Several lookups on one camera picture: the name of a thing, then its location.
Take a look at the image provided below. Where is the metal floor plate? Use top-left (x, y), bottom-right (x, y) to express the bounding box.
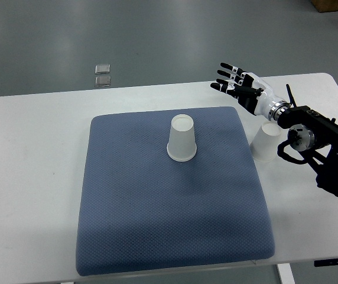
top-left (95, 75), bottom-right (111, 88)
top-left (95, 63), bottom-right (111, 75)

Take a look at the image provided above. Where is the upper metal floor plate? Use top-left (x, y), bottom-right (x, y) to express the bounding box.
top-left (95, 63), bottom-right (111, 75)

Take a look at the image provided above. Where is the white table leg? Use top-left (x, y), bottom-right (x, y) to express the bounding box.
top-left (277, 263), bottom-right (295, 284)

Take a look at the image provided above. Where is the brown cardboard box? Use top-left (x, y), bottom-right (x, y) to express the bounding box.
top-left (311, 0), bottom-right (338, 12)

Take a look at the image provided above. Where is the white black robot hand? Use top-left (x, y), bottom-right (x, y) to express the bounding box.
top-left (210, 63), bottom-right (290, 121)

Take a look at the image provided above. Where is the white paper cup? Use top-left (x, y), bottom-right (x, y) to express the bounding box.
top-left (167, 114), bottom-right (197, 162)
top-left (249, 121), bottom-right (281, 162)

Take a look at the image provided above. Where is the black table control panel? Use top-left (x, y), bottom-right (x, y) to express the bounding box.
top-left (314, 258), bottom-right (338, 267)

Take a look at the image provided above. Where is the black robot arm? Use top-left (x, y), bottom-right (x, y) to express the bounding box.
top-left (275, 85), bottom-right (338, 197)

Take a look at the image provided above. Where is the blue fabric cushion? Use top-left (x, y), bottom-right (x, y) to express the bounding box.
top-left (76, 106), bottom-right (275, 276)

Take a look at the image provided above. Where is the lower metal floor plate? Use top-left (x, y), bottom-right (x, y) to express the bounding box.
top-left (95, 75), bottom-right (111, 88)

